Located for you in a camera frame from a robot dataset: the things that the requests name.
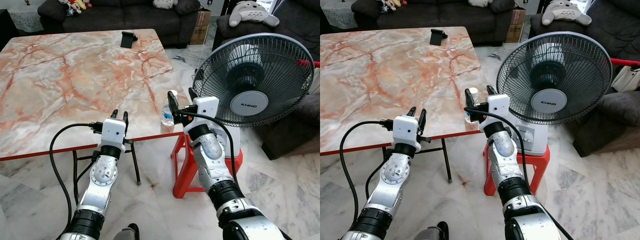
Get clear plastic water bottle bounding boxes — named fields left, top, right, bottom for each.
left=161, top=90, right=179, bottom=127
left=463, top=87, right=480, bottom=125

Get white table fan black grille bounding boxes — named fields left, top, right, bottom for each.
left=192, top=33, right=316, bottom=160
left=495, top=31, right=614, bottom=157

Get red plastic stool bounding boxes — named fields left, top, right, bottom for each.
left=170, top=132, right=245, bottom=199
left=482, top=143, right=551, bottom=197

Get brown upright cardboard box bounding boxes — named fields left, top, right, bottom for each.
left=505, top=7, right=527, bottom=44
left=189, top=8, right=212, bottom=46

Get small black phone stand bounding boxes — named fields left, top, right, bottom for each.
left=120, top=31, right=139, bottom=50
left=429, top=28, right=449, bottom=47

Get dark grey sofa cushion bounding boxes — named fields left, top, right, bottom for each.
left=174, top=0, right=202, bottom=15
left=488, top=0, right=516, bottom=14

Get dark grey long sofa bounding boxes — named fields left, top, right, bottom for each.
left=350, top=0, right=521, bottom=47
left=37, top=0, right=204, bottom=49

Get grey robot leg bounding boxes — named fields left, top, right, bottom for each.
left=112, top=223, right=141, bottom=240
left=414, top=221, right=450, bottom=240

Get grey Totoro plush toy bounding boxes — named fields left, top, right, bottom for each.
left=228, top=0, right=281, bottom=29
left=541, top=0, right=593, bottom=27

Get white bag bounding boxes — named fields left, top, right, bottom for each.
left=612, top=65, right=640, bottom=94
left=309, top=67, right=321, bottom=95

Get dark grey ottoman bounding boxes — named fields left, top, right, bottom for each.
left=259, top=92, right=321, bottom=161
left=572, top=90, right=640, bottom=159

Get colourful plush toys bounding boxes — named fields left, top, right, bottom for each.
left=379, top=0, right=409, bottom=13
left=58, top=0, right=94, bottom=16

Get white lace cloth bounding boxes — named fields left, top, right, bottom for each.
left=9, top=5, right=44, bottom=34
left=320, top=4, right=357, bottom=30

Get dark grey armchair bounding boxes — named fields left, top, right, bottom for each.
left=212, top=0, right=321, bottom=63
left=529, top=0, right=640, bottom=63

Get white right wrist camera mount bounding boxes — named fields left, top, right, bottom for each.
left=479, top=93, right=510, bottom=127
left=184, top=96, right=220, bottom=136

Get black metal table leg frame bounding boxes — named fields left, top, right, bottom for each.
left=367, top=137, right=454, bottom=201
left=71, top=140, right=142, bottom=206

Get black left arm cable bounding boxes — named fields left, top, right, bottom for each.
left=48, top=122, right=104, bottom=227
left=338, top=119, right=397, bottom=227

